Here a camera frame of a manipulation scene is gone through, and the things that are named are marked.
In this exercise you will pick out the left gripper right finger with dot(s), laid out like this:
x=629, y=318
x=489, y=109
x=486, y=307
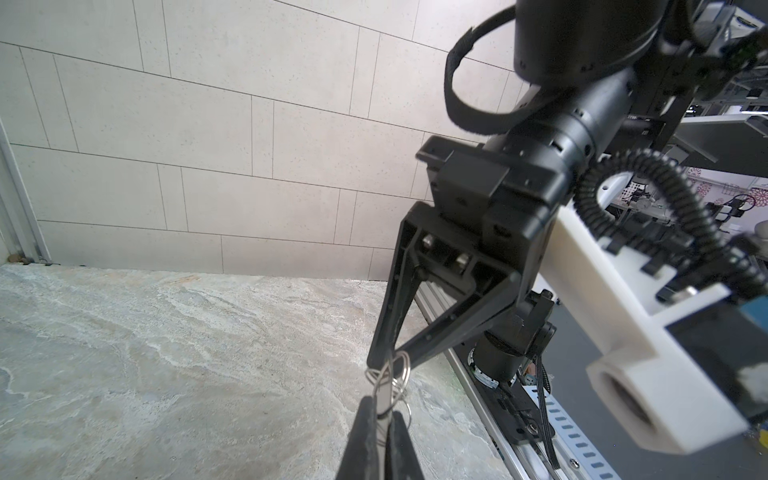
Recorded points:
x=401, y=461

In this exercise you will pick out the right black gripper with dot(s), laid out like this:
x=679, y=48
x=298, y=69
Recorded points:
x=507, y=195

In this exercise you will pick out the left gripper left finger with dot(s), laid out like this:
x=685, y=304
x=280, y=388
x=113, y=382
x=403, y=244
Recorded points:
x=360, y=457

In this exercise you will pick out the metal key holder plate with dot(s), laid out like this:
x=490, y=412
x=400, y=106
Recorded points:
x=387, y=399

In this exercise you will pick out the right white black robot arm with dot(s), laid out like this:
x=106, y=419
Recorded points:
x=592, y=64

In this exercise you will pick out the perforated vent strip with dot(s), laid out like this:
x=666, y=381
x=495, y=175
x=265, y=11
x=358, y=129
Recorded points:
x=577, y=456

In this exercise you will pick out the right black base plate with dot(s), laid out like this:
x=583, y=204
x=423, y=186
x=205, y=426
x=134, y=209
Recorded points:
x=495, y=362

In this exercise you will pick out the aluminium mounting rail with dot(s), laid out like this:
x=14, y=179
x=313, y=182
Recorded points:
x=502, y=446

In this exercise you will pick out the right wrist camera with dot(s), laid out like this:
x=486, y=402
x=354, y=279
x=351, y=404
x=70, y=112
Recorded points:
x=678, y=377

